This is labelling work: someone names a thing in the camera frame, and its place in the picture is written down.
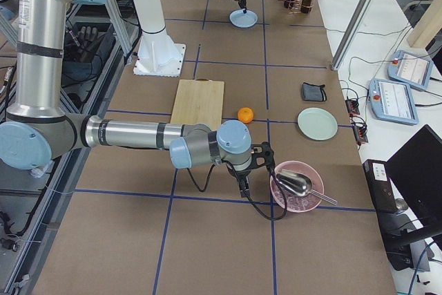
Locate light blue plate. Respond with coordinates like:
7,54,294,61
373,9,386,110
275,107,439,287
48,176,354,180
229,10,258,28

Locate orange mandarin fruit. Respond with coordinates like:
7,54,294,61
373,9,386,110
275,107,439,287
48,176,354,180
237,107,254,124

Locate mint green plate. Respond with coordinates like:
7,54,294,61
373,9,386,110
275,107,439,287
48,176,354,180
298,107,338,141

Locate clear ice cubes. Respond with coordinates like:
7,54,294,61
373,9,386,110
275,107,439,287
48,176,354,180
271,183,321,213

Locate steel ice scoop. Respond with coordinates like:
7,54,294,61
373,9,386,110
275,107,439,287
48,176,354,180
276,169,338,206

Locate pink bowl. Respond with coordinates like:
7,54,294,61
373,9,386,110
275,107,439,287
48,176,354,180
270,160,325,213

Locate bamboo cutting board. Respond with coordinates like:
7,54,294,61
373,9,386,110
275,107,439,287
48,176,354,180
170,79,224,131

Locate black computer box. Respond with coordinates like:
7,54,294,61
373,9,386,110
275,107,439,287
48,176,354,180
363,159,398,213

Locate blue teach pendant near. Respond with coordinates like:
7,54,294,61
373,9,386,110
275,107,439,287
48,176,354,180
369,78,419,125

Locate blue teach pendant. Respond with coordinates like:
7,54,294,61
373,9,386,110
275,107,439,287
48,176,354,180
387,50,434,91
369,78,419,125

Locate black monitor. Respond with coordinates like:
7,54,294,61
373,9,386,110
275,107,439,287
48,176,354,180
386,124,441,220

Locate blue teach pendant far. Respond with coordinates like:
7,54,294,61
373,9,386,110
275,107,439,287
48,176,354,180
387,50,434,91

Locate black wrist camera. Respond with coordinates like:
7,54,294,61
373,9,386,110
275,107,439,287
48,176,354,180
251,142,276,169

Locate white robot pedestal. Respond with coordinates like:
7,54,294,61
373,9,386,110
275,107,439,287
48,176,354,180
133,0,186,77

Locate aluminium frame post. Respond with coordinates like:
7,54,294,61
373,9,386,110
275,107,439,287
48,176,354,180
331,0,374,71

